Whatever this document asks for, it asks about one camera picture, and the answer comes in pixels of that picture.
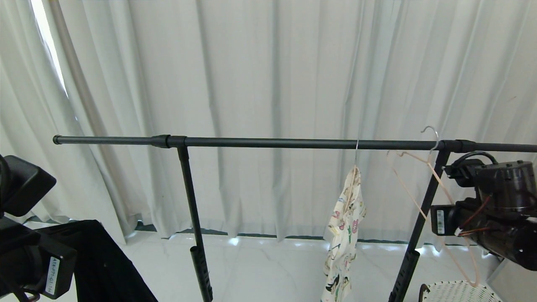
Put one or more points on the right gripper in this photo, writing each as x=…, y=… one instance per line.
x=449, y=220

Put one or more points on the black clothes rack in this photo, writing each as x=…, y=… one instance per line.
x=293, y=143

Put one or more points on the black garment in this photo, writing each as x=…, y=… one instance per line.
x=105, y=268

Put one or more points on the cream printed garment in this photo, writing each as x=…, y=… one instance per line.
x=342, y=235

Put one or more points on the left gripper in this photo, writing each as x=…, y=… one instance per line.
x=58, y=268

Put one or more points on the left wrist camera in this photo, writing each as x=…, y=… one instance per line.
x=25, y=184

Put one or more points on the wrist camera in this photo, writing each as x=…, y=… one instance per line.
x=25, y=184
x=459, y=174

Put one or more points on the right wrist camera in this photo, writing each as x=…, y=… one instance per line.
x=459, y=174

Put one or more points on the white curtain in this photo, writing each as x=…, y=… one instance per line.
x=272, y=63

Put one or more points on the white laundry basket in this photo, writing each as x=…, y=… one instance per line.
x=457, y=293

